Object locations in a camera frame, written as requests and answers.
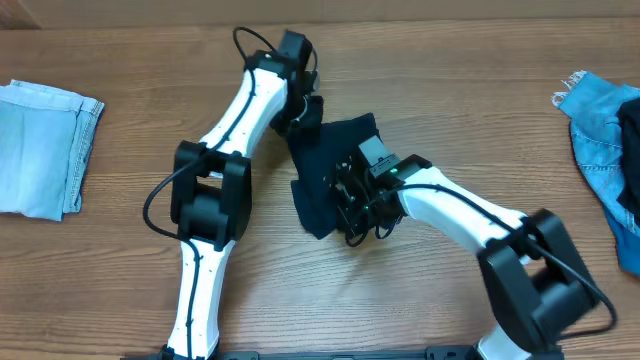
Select dark navy t-shirt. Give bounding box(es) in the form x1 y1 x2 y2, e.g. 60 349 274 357
287 113 379 239

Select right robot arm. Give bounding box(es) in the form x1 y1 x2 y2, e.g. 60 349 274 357
331 136 601 359

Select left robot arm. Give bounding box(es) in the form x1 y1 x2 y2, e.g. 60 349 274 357
152 31 323 359

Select crumpled blue denim garment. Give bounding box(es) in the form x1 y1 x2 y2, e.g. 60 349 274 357
552 71 639 276

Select folded light blue jeans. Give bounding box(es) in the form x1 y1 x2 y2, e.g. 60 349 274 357
1 80 105 222

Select dark garment on denim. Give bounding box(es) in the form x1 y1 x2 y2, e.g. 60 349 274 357
617 99 640 224

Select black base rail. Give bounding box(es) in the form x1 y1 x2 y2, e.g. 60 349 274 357
121 345 565 360

